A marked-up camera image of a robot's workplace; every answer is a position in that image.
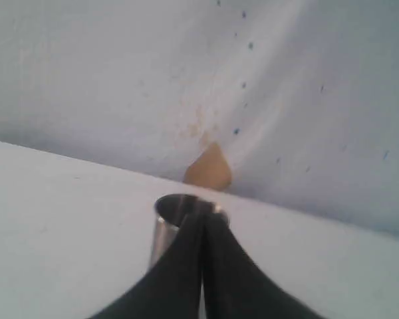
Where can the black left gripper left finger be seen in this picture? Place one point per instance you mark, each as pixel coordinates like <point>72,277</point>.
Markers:
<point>172,287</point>

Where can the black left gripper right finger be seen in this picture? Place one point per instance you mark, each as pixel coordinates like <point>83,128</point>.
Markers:
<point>234,286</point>

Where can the stainless steel cup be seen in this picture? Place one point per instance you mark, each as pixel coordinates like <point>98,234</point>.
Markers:
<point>170,211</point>

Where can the white backdrop sheet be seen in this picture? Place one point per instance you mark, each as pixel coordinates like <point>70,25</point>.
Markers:
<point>301,96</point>

